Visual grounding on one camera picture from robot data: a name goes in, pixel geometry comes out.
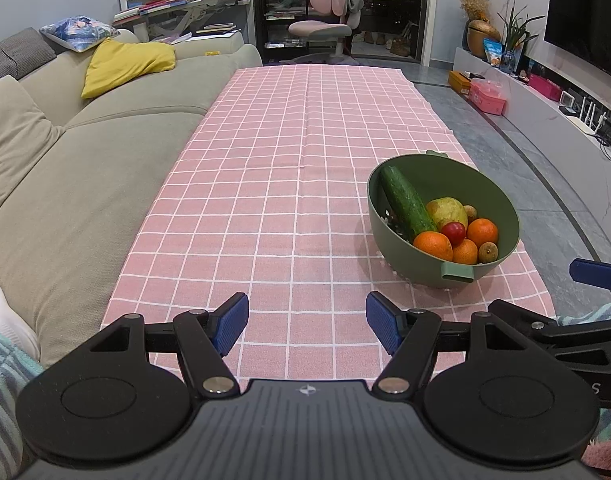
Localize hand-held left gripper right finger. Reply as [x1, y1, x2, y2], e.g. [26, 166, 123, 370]
[365, 290, 519, 395]

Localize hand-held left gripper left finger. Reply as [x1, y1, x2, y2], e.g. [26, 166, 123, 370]
[93, 292, 250, 399]

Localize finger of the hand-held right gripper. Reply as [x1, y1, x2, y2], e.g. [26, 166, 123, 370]
[487, 298, 559, 341]
[569, 258, 611, 291]

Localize orange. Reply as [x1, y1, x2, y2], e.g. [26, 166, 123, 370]
[413, 231, 453, 263]
[453, 239, 479, 266]
[467, 218, 499, 248]

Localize green bowl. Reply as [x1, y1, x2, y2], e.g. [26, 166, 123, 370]
[367, 150, 521, 290]

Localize red plum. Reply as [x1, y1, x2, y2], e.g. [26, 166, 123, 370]
[441, 221, 466, 247]

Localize person's right striped trouser leg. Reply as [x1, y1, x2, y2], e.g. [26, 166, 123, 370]
[555, 302, 611, 322]

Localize person's striped trouser leg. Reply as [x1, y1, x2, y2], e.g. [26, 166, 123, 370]
[555, 302, 611, 322]
[0, 329, 45, 480]

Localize pinkish red fuzzy cloth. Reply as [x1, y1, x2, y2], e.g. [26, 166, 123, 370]
[583, 407, 611, 480]

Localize yellow green pear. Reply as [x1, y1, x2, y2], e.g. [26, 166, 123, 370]
[425, 198, 469, 232]

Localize green cucumber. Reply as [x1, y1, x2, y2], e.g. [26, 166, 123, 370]
[379, 165, 439, 243]

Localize white router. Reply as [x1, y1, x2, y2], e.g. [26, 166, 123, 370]
[578, 99, 609, 136]

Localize white television console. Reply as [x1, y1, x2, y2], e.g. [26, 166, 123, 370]
[454, 46, 611, 176]

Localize pink checked tablecloth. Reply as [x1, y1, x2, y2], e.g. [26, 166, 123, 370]
[100, 64, 557, 396]

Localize dark pink box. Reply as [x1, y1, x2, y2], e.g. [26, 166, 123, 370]
[528, 74, 564, 102]

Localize beige sofa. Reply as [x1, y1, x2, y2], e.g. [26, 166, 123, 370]
[0, 27, 264, 368]

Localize pink storage box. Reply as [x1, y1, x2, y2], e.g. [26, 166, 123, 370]
[468, 80, 509, 116]

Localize person's white sock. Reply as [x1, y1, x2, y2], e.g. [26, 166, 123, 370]
[0, 280, 40, 361]

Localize orange box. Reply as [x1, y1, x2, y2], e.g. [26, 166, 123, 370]
[448, 70, 473, 95]

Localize person's left striped trouser leg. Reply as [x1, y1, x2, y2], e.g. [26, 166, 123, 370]
[0, 329, 45, 480]

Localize blue snack bag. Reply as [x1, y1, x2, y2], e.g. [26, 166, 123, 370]
[482, 38, 507, 63]

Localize green potted plant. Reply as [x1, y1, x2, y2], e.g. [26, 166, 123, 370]
[496, 5, 546, 73]

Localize black television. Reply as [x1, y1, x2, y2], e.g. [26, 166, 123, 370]
[544, 0, 611, 82]

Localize vase with dried flowers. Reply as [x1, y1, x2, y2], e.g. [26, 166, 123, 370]
[459, 0, 501, 55]

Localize yellow pillow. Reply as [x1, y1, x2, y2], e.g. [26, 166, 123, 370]
[80, 38, 177, 100]

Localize brown shoes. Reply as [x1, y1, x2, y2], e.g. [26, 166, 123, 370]
[363, 21, 412, 57]

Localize beige sofa cushion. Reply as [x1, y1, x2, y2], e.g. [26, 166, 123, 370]
[0, 75, 66, 223]

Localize papers on desk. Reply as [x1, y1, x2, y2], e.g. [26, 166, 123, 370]
[196, 22, 241, 39]

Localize black shelf unit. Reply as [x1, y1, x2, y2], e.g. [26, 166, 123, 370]
[258, 0, 310, 63]

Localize grey study desk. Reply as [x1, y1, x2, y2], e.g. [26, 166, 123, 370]
[113, 0, 254, 45]

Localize pink desk chair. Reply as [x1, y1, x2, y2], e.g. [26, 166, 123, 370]
[288, 0, 367, 63]

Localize stack of books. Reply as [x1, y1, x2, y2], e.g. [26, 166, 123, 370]
[113, 0, 201, 23]

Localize blue printed pillow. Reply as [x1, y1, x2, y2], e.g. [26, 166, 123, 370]
[40, 16, 120, 55]

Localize grey striped pillow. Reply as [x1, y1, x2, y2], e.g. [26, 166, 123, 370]
[0, 27, 57, 86]

